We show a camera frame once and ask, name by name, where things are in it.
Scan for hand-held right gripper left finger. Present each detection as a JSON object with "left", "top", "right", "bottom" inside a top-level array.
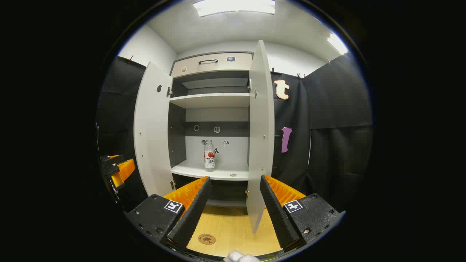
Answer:
[{"left": 124, "top": 176, "right": 212, "bottom": 250}]

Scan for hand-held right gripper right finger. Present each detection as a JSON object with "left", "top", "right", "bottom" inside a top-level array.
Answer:
[{"left": 260, "top": 174, "right": 345, "bottom": 252}]

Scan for beige cabinet door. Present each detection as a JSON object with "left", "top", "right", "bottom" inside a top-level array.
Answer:
[
  {"left": 246, "top": 39, "right": 275, "bottom": 233},
  {"left": 133, "top": 61, "right": 174, "bottom": 197}
]

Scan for clear bottle with red label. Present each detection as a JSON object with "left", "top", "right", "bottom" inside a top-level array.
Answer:
[{"left": 204, "top": 140, "right": 216, "bottom": 172}]

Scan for white cabinet shelf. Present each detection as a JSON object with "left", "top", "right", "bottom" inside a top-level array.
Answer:
[
  {"left": 181, "top": 78, "right": 249, "bottom": 90},
  {"left": 170, "top": 93, "right": 250, "bottom": 109},
  {"left": 171, "top": 159, "right": 249, "bottom": 181}
]

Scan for grey and beige cabinet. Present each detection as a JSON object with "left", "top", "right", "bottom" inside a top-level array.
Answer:
[{"left": 168, "top": 52, "right": 254, "bottom": 208}]

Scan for beige cabinet drawer front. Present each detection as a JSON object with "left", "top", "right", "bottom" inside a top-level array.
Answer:
[{"left": 170, "top": 52, "right": 253, "bottom": 78}]

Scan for black backdrop cloth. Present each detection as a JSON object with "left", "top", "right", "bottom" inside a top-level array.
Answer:
[{"left": 96, "top": 55, "right": 374, "bottom": 215}]

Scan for small ceiling light panel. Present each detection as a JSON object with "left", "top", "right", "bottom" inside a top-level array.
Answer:
[{"left": 327, "top": 33, "right": 349, "bottom": 56}]

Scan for large ceiling light panel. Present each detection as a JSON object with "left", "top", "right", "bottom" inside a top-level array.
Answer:
[{"left": 192, "top": 0, "right": 276, "bottom": 17}]

